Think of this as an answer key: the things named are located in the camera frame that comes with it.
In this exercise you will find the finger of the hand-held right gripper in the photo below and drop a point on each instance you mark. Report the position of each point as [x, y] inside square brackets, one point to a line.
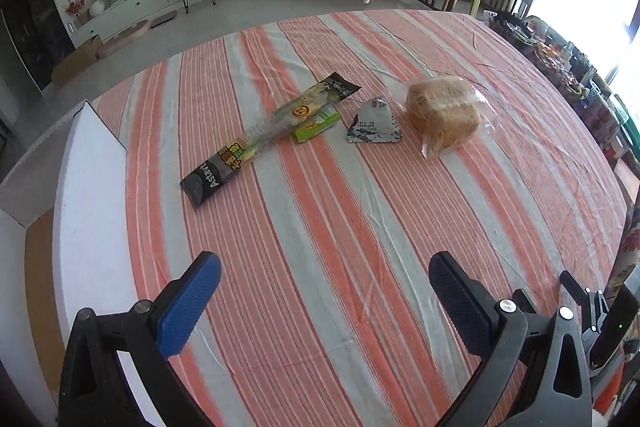
[525, 303]
[575, 289]

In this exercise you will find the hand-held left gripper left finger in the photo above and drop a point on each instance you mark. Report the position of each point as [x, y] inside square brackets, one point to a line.
[190, 302]

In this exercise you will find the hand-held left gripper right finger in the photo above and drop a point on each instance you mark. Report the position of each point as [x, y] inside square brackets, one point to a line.
[460, 302]

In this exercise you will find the white cardboard box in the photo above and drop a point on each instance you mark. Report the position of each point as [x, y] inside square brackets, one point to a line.
[90, 232]

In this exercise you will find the black long snack packet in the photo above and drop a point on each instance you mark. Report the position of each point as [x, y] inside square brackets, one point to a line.
[215, 177]

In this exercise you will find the bagged bread loaf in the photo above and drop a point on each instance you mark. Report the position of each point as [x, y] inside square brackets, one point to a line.
[440, 112]

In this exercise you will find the triangular rice ball packet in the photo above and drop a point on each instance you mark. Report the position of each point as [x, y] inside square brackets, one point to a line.
[375, 122]

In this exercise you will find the small green snack packet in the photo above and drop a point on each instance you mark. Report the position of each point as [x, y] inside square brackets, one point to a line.
[315, 127]

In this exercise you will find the clear long snack packet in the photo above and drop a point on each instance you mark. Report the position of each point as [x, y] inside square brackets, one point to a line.
[310, 104]

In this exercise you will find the orange striped cloth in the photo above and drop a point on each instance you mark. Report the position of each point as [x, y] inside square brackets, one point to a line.
[350, 217]

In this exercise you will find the row of cluttered items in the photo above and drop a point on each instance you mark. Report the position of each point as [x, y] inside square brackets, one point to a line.
[575, 72]

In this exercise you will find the brown cardboard box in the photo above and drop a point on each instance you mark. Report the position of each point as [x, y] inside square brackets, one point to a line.
[75, 62]

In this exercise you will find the beige oval cat scratcher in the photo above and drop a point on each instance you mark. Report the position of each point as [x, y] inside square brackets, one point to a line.
[122, 38]

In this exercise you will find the red flower plant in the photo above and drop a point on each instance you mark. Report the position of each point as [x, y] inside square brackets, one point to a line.
[76, 7]

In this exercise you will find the black glass cabinet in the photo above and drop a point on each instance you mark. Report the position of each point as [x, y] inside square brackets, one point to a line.
[30, 27]

